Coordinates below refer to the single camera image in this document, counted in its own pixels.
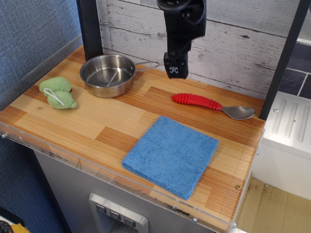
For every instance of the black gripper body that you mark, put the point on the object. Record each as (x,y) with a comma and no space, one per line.
(185,21)

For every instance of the white grooved cabinet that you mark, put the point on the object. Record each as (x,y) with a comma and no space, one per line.
(283,159)

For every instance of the red handled metal spoon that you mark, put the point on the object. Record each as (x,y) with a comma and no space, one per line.
(234,112)

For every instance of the silver dispenser button panel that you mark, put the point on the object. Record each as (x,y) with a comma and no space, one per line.
(111,217)

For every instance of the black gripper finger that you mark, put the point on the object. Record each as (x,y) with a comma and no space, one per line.
(183,66)
(167,65)

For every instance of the black right frame post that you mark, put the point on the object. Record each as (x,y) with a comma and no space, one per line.
(285,57)

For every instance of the black left frame post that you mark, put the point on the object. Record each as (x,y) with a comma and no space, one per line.
(90,28)

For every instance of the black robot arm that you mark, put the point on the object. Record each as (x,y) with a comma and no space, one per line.
(185,21)

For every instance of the stainless steel pan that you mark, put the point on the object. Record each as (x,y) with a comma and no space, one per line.
(108,76)

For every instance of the green plush toy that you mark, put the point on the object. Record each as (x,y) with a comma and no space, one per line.
(57,90)

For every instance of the black frame post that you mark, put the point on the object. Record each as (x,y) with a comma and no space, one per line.
(90,28)
(285,57)

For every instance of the yellow and black object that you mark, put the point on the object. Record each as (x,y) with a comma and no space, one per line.
(5,227)

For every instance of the clear acrylic edge guard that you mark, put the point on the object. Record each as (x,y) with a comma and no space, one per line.
(92,171)

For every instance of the blue folded cloth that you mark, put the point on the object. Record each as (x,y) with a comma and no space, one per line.
(172,156)

